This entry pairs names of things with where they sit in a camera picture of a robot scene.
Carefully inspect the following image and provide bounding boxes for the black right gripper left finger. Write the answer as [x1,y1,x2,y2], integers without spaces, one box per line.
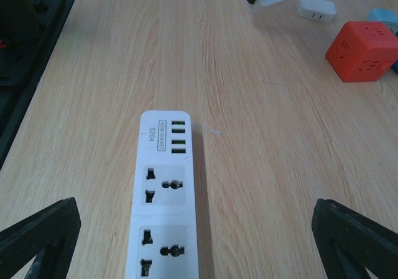
[1,197,81,278]

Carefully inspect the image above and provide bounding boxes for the white power strip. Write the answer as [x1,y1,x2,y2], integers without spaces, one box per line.
[126,110,199,278]

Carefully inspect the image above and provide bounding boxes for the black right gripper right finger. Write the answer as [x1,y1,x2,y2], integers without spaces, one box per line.
[312,199,397,278]

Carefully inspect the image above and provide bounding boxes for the white cube adapter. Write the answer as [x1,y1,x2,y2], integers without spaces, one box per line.
[297,0,336,23]

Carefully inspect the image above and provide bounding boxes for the light blue usb charger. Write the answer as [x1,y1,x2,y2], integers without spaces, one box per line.
[365,8,398,35]

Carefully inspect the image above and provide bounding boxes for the red cube socket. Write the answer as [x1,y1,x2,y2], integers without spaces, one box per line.
[325,21,397,83]

